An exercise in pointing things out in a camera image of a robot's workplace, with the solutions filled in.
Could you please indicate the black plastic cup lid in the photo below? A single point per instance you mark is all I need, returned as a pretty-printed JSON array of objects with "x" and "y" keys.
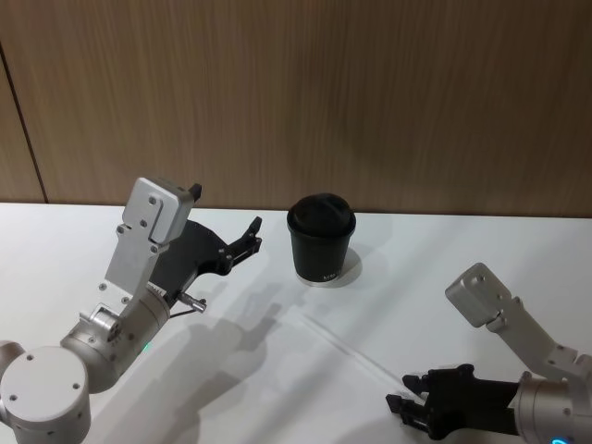
[{"x": 320, "y": 213}]

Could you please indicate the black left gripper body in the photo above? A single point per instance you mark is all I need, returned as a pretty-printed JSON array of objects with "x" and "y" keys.
[{"x": 189, "y": 252}]

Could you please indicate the round white coaster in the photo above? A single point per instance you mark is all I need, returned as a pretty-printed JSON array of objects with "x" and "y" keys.
[{"x": 353, "y": 270}]

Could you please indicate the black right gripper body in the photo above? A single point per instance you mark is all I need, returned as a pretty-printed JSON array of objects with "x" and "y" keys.
[{"x": 467, "y": 400}]

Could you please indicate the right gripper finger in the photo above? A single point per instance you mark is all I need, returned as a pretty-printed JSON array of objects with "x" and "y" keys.
[
  {"x": 407, "y": 407},
  {"x": 415, "y": 383}
]

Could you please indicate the white table cloth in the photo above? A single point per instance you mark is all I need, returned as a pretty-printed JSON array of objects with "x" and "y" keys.
[{"x": 296, "y": 361}]

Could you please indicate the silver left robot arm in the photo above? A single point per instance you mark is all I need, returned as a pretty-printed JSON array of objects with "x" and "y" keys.
[{"x": 51, "y": 384}]

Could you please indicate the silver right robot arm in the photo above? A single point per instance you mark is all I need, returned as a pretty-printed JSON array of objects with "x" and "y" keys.
[{"x": 546, "y": 398}]

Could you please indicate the black paper cup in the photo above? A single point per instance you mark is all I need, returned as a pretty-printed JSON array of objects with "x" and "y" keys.
[{"x": 319, "y": 259}]

